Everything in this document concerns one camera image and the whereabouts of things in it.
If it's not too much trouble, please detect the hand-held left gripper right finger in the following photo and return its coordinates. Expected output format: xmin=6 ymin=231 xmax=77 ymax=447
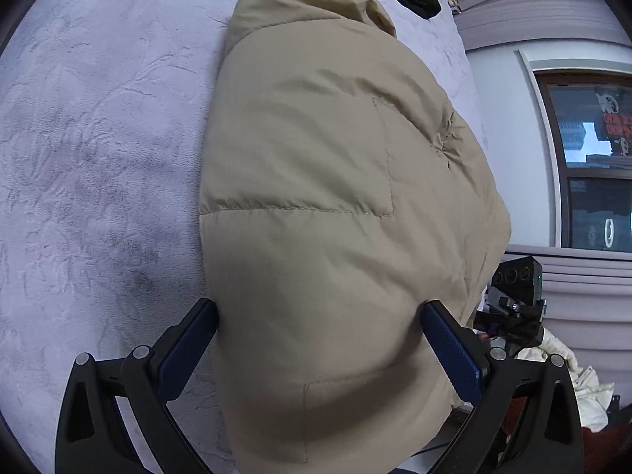
xmin=422 ymin=299 xmax=586 ymax=474

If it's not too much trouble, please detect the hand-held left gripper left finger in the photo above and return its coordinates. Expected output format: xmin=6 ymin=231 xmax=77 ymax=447
xmin=54 ymin=297 xmax=220 ymax=474

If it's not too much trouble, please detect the beige puffer jacket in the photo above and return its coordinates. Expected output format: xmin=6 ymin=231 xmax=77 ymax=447
xmin=197 ymin=0 xmax=512 ymax=474

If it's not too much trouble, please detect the white garment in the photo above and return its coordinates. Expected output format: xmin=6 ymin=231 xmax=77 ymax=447
xmin=513 ymin=327 xmax=616 ymax=433

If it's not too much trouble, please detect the dark framed window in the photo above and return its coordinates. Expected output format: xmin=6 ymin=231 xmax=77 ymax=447
xmin=517 ymin=48 xmax=632 ymax=258

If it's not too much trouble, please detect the lavender plush blanket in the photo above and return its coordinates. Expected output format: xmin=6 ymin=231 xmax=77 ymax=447
xmin=0 ymin=0 xmax=487 ymax=474

